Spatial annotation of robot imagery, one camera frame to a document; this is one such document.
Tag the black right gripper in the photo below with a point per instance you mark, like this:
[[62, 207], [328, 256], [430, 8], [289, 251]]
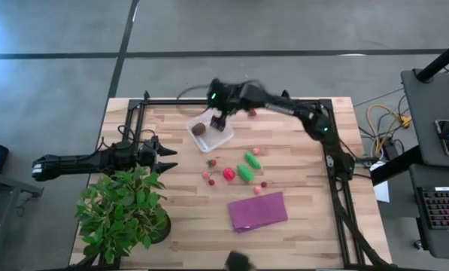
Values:
[[228, 96]]

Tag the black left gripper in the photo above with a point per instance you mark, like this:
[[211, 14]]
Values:
[[148, 154]]

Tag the brown kiwi toy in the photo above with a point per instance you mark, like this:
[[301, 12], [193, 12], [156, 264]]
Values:
[[198, 129]]

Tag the small strawberry toy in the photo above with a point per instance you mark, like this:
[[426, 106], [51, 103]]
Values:
[[211, 163]]

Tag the slim green pea pod toy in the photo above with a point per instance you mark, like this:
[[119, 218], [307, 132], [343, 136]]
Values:
[[252, 160]]

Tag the big red round toy fruit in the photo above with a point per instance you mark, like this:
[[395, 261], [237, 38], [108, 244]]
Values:
[[229, 174]]

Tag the broad green pea pod toy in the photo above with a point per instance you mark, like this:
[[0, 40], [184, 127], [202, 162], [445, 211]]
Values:
[[245, 173]]

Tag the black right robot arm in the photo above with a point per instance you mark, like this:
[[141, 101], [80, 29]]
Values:
[[303, 111]]

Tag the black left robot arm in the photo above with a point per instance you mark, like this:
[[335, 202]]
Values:
[[77, 162]]

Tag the clear plastic tupperware container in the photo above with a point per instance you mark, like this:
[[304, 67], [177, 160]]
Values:
[[213, 142]]

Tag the green leafy plant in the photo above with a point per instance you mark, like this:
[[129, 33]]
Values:
[[115, 211]]

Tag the black plant pot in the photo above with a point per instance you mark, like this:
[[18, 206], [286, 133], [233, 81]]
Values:
[[164, 231]]

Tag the purple folded cloth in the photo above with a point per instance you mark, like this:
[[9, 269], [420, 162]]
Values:
[[257, 212]]

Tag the person's head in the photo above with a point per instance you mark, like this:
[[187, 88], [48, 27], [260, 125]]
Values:
[[239, 262]]

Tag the grey metal stand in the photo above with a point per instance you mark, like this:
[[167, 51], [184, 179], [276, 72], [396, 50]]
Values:
[[6, 188]]

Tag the black power adapter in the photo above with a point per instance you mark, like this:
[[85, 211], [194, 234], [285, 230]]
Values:
[[390, 150]]

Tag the white paper sheet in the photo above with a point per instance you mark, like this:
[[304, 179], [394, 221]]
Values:
[[382, 192]]

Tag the black desk support bar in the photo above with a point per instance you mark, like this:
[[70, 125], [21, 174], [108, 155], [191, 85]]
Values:
[[397, 165]]

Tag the grey side desk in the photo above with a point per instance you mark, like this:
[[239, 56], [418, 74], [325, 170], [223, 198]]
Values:
[[427, 113]]

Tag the black pole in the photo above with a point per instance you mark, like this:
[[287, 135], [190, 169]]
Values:
[[440, 60]]

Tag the black backlit keyboard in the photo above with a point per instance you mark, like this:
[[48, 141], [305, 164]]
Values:
[[444, 207]]

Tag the grey keyboard desk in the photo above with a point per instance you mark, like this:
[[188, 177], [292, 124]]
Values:
[[442, 244]]

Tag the black metal table frame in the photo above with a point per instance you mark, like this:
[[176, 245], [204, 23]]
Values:
[[171, 101]]

